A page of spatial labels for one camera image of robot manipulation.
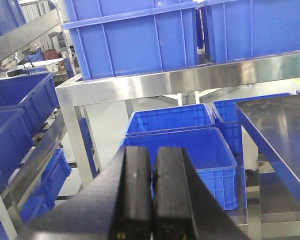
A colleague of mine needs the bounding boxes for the steel cart frame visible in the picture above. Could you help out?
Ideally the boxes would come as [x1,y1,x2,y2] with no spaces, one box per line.
[55,50,300,187]

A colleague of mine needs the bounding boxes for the large blue crate top left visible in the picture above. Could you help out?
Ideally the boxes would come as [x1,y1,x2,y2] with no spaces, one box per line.
[63,0,198,80]

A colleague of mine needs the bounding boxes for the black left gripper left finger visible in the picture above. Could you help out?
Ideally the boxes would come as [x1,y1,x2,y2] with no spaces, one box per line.
[17,146,152,240]

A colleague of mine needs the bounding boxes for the dark steel work table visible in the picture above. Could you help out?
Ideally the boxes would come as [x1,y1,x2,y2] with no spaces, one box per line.
[235,94,300,204]

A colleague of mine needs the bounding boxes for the blue bin rack middle back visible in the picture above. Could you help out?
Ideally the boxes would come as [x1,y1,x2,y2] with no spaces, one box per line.
[0,71,59,137]

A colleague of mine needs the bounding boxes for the steel shelf rack left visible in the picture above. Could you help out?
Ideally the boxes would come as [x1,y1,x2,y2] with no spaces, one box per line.
[0,9,66,240]

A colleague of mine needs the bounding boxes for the blue bin rack middle front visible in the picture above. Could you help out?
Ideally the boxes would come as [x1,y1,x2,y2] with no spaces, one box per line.
[0,108,33,193]

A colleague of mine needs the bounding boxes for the large blue crate top right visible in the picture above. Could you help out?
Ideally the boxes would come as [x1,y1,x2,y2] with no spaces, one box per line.
[200,0,300,63]

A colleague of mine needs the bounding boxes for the blue bin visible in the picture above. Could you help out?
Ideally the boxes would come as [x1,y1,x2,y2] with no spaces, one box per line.
[212,92,293,154]
[120,127,238,211]
[124,103,216,137]

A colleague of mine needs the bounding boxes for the blue bin lower front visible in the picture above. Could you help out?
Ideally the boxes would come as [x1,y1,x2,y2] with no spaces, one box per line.
[120,127,238,211]

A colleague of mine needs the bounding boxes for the blue bin rack bottom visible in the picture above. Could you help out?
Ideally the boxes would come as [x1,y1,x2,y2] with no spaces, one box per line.
[20,148,72,223]

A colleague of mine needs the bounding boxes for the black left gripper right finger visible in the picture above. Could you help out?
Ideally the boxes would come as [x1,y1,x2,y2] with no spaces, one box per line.
[153,147,248,240]

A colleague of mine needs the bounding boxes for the blue bin rack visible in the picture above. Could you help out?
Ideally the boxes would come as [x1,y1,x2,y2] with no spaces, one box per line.
[0,108,33,193]
[0,0,26,37]
[0,71,59,137]
[20,148,72,223]

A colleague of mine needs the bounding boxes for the blue bin rack top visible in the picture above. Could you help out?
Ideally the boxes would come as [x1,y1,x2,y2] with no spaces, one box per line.
[0,0,26,37]

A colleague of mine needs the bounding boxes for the blue bin lower back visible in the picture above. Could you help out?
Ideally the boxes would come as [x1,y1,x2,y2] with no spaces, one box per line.
[124,103,216,137]

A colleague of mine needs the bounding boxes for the blue bin lower right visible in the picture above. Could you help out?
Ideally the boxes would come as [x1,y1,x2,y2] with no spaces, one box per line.
[212,92,293,154]

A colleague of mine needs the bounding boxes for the large blue crate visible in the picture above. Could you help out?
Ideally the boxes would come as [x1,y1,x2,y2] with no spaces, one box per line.
[200,0,300,63]
[63,0,198,80]

